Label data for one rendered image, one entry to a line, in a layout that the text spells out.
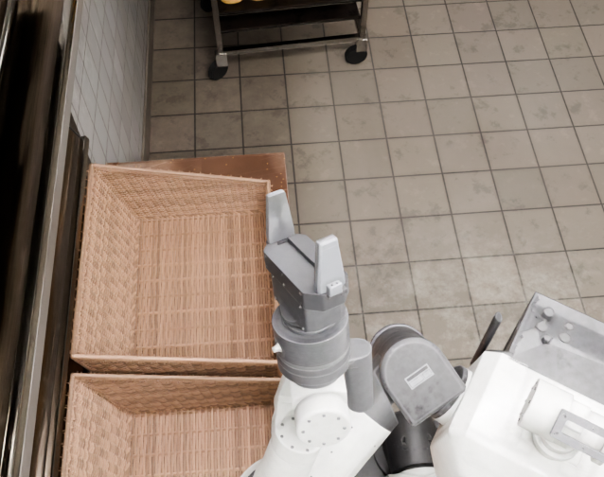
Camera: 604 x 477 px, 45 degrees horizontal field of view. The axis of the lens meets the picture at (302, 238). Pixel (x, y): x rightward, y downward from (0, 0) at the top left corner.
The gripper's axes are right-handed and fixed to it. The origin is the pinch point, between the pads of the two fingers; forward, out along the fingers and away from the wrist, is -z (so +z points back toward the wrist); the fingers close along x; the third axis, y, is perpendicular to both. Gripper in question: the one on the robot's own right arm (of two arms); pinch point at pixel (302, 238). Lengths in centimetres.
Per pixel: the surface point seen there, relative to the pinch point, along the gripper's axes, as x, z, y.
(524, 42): -182, 82, -214
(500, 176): -133, 111, -157
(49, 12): -92, -3, 4
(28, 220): -51, 16, 23
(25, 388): -24.9, 25.8, 31.6
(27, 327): -32.3, 21.9, 28.4
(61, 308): -79, 55, 21
